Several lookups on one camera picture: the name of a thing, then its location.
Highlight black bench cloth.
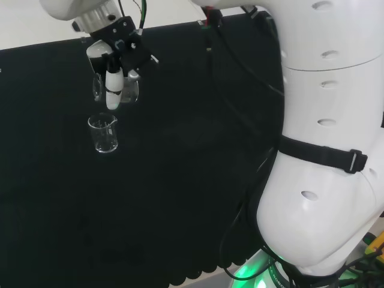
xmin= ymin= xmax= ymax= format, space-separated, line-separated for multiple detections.
xmin=0 ymin=10 xmax=287 ymax=288

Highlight black cable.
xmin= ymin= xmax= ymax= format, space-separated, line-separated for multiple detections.
xmin=218 ymin=25 xmax=285 ymax=97
xmin=220 ymin=191 xmax=272 ymax=280

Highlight small clear glass beaker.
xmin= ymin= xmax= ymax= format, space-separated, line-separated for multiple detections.
xmin=92 ymin=73 xmax=140 ymax=104

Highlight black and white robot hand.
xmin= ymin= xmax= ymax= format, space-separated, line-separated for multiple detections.
xmin=86 ymin=16 xmax=160 ymax=112

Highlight red cable connector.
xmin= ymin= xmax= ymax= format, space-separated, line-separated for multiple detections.
xmin=202 ymin=5 xmax=223 ymax=29

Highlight black arm strap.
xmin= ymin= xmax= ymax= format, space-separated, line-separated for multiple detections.
xmin=278 ymin=135 xmax=369 ymax=175

